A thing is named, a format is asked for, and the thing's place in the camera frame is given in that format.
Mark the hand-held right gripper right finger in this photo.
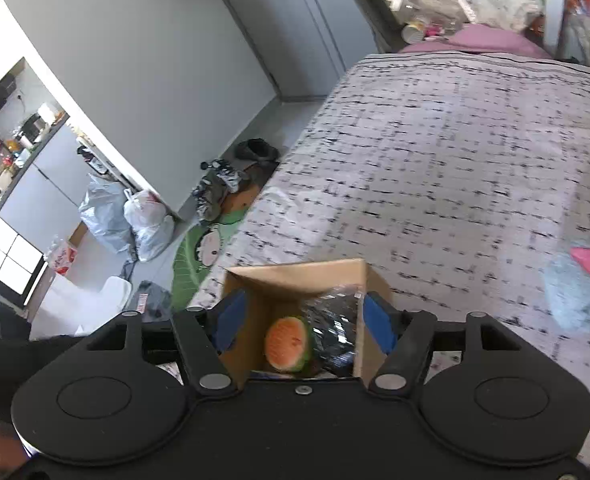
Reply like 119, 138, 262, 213
364, 291, 523, 397

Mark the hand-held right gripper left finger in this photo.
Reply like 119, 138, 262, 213
82, 290, 249, 395

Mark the brown cardboard box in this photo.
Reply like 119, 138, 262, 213
219, 258, 394, 380

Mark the dark packaged cloth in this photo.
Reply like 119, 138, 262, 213
300, 283, 367, 377

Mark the hamburger plush toy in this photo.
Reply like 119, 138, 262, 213
264, 315, 312, 374

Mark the green cartoon floor mat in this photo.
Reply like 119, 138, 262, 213
170, 192, 257, 312

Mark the dark floor bag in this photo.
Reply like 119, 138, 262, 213
129, 279, 172, 322

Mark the white stool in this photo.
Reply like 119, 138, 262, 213
45, 274, 134, 337

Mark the red and white packet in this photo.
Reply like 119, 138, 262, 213
44, 237, 78, 277

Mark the white plastic bag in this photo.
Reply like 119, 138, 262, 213
123, 188, 175, 262

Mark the pile of shoes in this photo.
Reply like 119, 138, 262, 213
191, 158, 249, 222

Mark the grey plastic bag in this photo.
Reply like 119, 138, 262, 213
78, 173, 136, 254

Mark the black shoe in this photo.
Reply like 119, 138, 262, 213
235, 138, 280, 164

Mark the grey kitchen counter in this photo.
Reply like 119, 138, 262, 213
0, 114, 84, 235

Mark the large blue plush toy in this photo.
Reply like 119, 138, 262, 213
544, 245, 590, 334

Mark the rice cooker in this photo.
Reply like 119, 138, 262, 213
17, 112, 46, 144

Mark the small paper cup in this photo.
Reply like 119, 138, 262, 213
400, 14, 432, 44

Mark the grey door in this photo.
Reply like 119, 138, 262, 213
209, 0, 382, 104

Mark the pile of white bags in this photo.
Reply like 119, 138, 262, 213
415, 0, 547, 29

